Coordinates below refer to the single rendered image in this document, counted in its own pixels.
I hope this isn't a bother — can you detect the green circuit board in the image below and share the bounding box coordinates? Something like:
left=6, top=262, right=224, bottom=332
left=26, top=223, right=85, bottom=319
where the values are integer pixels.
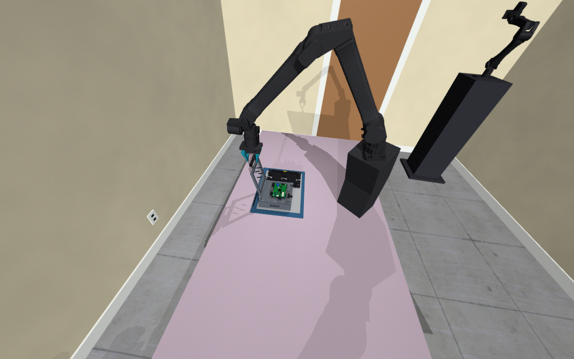
left=272, top=183, right=287, bottom=197

